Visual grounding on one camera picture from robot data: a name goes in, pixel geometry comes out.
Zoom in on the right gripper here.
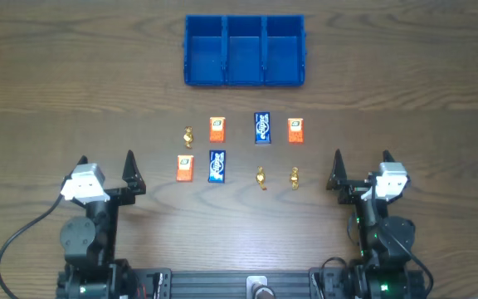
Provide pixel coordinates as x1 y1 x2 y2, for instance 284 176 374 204
326 149 397 205

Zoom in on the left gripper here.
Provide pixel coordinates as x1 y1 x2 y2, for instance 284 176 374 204
75 149 147 206

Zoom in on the orange candy box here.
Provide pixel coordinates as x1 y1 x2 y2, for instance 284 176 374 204
208 116 227 144
287 117 305 145
176 154 195 183

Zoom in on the blue candy pack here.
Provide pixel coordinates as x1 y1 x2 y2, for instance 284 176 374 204
253 111 272 145
207 149 227 184

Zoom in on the blue tray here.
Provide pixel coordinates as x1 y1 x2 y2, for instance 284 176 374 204
183 14 308 87

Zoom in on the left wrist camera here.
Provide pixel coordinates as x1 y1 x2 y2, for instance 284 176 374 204
60 162 110 204

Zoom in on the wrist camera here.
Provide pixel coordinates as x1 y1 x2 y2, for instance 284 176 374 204
372 161 411 203
60 162 110 204

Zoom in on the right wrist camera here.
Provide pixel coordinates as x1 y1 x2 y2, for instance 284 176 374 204
372 161 411 203

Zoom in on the mounting rail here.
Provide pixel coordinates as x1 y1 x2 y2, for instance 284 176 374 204
56 267 427 299

